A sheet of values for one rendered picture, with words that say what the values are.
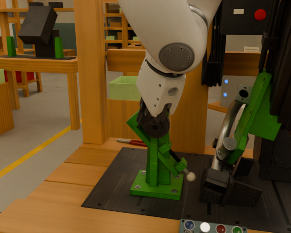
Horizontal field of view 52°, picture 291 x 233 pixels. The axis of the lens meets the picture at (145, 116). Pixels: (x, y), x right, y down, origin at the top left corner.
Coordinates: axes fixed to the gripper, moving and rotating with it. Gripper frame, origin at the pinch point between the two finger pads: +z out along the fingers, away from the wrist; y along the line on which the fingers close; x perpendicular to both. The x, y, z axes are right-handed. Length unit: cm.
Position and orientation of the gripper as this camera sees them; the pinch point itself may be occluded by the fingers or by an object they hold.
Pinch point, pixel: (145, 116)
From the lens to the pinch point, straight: 64.9
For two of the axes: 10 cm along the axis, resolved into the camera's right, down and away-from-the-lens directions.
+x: -8.9, 1.4, -4.3
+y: -3.8, -7.6, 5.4
